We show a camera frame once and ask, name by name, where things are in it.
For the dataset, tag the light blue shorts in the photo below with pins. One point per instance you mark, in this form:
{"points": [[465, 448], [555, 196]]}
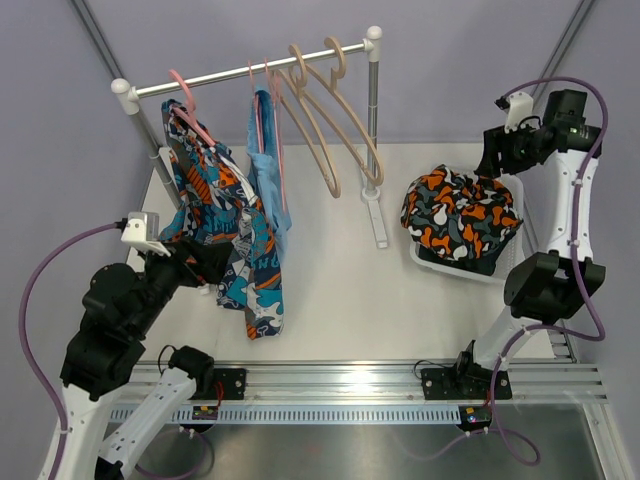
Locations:
{"points": [[264, 172]]}

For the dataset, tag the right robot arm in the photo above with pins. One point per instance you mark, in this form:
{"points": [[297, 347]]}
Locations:
{"points": [[556, 282]]}

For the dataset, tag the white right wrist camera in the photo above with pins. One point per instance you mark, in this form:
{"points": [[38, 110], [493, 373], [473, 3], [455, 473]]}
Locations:
{"points": [[518, 106]]}

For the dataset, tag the white slotted cable duct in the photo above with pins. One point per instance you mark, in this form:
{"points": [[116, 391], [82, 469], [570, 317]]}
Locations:
{"points": [[316, 415]]}

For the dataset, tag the aluminium rail front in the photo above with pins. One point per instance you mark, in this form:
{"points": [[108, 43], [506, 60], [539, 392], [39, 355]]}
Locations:
{"points": [[538, 382]]}

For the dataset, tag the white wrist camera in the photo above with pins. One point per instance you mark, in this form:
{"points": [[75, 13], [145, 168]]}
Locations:
{"points": [[518, 106], [141, 232]]}

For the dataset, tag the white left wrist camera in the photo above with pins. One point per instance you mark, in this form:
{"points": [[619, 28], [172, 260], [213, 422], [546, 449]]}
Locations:
{"points": [[141, 232]]}

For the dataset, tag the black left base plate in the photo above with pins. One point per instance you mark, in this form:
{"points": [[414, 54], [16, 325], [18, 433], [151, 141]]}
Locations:
{"points": [[230, 383]]}

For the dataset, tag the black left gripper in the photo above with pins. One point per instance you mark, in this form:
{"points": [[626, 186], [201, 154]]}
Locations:
{"points": [[211, 260]]}

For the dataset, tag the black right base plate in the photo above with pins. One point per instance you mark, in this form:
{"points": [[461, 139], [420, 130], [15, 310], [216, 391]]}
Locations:
{"points": [[447, 384]]}

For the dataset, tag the skull print colourful shorts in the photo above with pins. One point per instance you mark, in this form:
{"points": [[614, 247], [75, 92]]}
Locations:
{"points": [[220, 205]]}

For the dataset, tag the orange black camouflage shorts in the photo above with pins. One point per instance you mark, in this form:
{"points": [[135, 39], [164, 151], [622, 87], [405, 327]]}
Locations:
{"points": [[459, 217]]}

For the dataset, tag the white clothes rack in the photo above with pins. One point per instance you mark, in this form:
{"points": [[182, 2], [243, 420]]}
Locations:
{"points": [[130, 96]]}

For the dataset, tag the pink hanger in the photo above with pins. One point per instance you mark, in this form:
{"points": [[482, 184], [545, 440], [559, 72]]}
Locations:
{"points": [[257, 110], [189, 112], [274, 88]]}

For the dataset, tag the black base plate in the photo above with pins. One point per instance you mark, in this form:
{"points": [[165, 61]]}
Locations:
{"points": [[447, 384], [230, 383]]}

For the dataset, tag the beige hanger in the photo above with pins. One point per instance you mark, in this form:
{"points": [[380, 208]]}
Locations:
{"points": [[328, 67], [310, 125]]}

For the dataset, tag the white plastic basket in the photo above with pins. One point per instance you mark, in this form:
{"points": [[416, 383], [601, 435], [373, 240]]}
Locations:
{"points": [[510, 256]]}

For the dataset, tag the dark navy shorts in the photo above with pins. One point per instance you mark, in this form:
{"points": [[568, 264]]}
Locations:
{"points": [[485, 265]]}

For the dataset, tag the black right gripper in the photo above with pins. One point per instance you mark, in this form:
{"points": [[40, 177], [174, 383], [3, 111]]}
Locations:
{"points": [[496, 141]]}

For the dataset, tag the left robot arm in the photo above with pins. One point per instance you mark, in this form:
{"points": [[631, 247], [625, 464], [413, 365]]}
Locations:
{"points": [[121, 306]]}

